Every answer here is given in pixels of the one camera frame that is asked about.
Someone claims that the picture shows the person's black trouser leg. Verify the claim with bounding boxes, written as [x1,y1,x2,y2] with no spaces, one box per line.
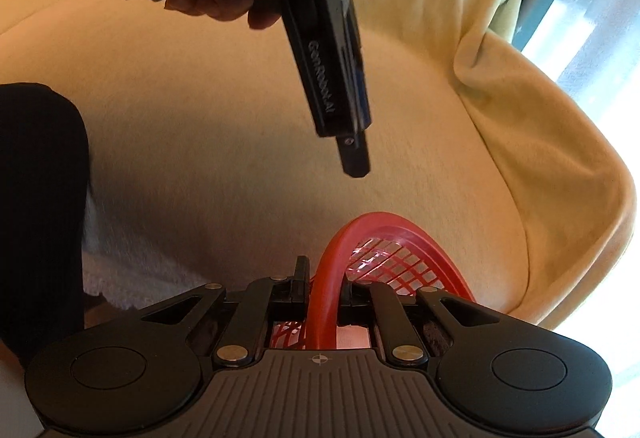
[0,82,92,369]

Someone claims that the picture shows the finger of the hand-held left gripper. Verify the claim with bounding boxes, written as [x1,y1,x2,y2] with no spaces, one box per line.
[334,132,372,179]

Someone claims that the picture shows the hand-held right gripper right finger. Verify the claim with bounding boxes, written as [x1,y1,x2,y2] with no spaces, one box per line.
[337,273,506,366]

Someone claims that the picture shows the white lace cloth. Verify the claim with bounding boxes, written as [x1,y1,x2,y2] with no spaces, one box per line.
[82,195,211,311]

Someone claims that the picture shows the window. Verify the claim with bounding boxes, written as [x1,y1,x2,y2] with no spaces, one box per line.
[512,0,640,199]

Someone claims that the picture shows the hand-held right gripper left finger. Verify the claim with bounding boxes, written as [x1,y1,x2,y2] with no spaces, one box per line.
[135,255,313,367]

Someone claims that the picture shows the red plastic mesh basket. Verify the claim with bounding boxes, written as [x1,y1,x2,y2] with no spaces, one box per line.
[270,213,476,351]

